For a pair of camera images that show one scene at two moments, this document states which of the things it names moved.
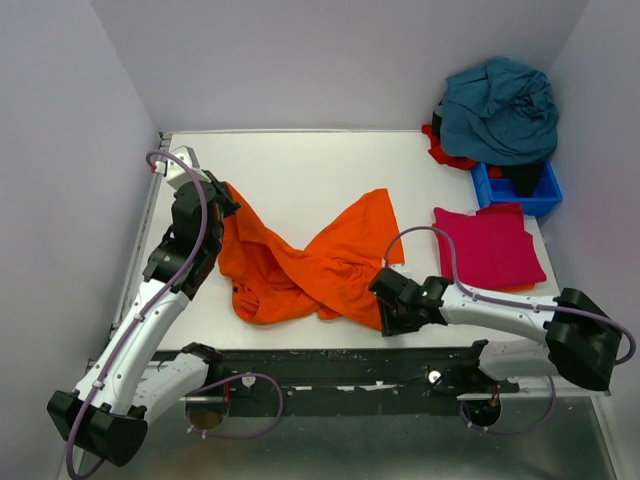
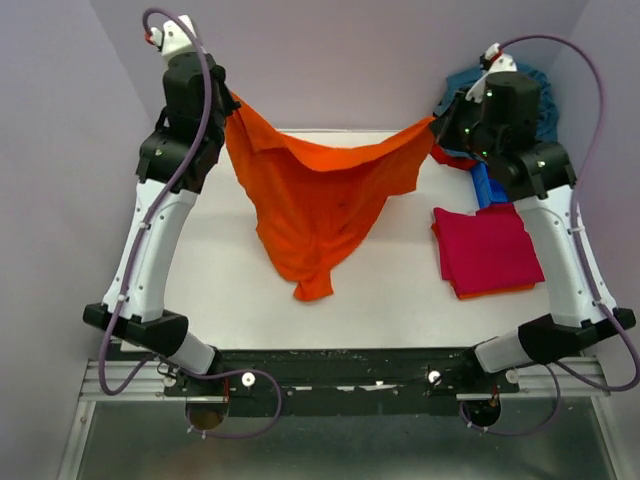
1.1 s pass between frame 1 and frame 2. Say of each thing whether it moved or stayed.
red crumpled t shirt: stayed
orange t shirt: moved
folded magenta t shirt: stayed
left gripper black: moved
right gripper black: moved
